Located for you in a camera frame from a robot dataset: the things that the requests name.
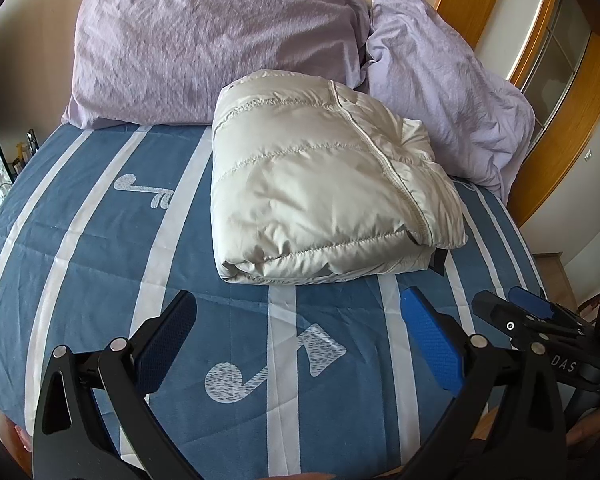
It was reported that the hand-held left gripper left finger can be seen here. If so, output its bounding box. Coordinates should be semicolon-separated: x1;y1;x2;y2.
32;290;203;480

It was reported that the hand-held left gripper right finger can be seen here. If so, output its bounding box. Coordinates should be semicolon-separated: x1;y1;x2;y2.
400;286;566;480

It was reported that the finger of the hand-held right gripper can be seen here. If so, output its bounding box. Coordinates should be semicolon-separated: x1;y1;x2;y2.
509;286;586;333
472;291;541;348

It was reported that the beige puffer jacket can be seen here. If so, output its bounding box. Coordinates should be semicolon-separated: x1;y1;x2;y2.
211;71;468;285

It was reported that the person's right hand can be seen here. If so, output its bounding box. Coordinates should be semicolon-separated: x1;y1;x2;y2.
565;402;600;448

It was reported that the light wooden nightstand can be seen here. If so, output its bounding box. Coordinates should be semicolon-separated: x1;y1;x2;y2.
534;251;567;288

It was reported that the blue striped bed sheet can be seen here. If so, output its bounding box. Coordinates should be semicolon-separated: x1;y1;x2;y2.
0;122;548;480

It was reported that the lavender pillow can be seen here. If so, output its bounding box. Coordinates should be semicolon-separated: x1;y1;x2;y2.
365;0;536;201
62;0;371;128

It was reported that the group of small bottles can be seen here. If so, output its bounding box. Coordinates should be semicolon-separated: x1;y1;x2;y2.
11;131;42;177

